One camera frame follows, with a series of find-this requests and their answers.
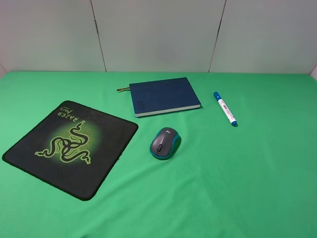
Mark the grey teal computer mouse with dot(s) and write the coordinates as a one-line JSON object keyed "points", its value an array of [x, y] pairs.
{"points": [[164, 143]]}

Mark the blue white marker pen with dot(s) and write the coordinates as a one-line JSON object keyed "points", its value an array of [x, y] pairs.
{"points": [[225, 109]]}

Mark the dark blue notebook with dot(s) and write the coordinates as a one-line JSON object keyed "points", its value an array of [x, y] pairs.
{"points": [[163, 96]]}

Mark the black green mouse pad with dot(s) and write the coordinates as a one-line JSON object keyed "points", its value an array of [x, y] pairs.
{"points": [[73, 148]]}

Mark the brown ribbon bookmark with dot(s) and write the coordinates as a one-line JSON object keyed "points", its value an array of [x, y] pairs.
{"points": [[123, 89]]}

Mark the green tablecloth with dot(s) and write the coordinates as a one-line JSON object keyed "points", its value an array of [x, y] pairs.
{"points": [[256, 180]]}

